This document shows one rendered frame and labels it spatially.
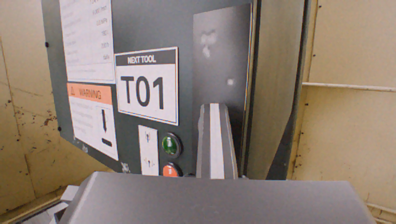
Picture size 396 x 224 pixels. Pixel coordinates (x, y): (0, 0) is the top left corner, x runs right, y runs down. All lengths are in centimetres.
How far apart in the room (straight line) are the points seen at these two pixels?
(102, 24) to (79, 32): 7
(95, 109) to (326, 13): 115
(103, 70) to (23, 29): 117
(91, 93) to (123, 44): 11
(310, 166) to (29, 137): 177
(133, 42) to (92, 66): 10
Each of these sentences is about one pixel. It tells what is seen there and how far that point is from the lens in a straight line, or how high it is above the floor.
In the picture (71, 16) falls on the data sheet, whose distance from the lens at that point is 34.
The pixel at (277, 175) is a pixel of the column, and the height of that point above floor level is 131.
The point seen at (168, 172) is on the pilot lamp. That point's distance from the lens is 18.
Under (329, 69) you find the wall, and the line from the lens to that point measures 115.
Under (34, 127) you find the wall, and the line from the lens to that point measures 141.
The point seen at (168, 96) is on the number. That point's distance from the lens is 16.
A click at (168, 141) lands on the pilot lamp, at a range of 16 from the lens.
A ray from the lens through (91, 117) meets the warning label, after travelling 30.
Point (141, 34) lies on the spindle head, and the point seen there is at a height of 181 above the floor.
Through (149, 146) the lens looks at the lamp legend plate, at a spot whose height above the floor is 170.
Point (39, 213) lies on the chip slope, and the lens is 164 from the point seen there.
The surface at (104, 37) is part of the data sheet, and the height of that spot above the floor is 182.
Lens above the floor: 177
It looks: 13 degrees down
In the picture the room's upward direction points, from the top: 1 degrees clockwise
